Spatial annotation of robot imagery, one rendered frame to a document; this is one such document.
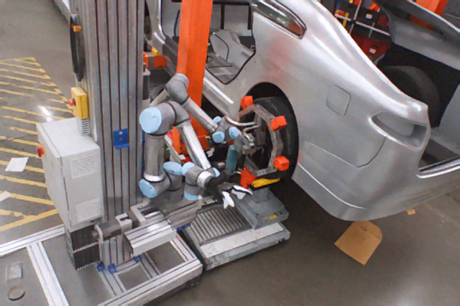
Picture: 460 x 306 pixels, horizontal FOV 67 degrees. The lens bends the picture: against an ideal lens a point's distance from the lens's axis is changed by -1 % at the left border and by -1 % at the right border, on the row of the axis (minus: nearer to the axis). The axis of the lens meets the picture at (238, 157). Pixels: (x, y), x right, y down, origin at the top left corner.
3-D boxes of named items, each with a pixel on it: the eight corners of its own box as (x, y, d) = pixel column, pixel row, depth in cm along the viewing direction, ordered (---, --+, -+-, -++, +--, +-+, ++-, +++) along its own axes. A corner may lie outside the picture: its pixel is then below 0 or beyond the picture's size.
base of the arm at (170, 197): (165, 207, 205) (167, 195, 200) (153, 192, 214) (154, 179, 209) (187, 199, 214) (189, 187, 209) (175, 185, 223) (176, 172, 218)
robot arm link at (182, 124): (172, 100, 189) (211, 182, 195) (157, 105, 181) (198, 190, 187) (185, 93, 181) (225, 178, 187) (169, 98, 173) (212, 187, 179)
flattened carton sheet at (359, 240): (385, 234, 341) (386, 231, 339) (363, 265, 303) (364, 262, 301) (357, 217, 354) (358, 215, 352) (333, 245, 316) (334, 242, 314)
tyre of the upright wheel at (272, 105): (325, 128, 254) (274, 80, 291) (300, 133, 242) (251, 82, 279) (294, 190, 296) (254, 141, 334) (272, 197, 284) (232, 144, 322)
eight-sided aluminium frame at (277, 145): (272, 187, 278) (289, 127, 248) (265, 189, 274) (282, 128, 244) (236, 150, 313) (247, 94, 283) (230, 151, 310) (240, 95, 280)
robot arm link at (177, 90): (172, 83, 208) (228, 137, 228) (176, 76, 218) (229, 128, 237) (159, 95, 213) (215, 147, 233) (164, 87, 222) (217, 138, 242)
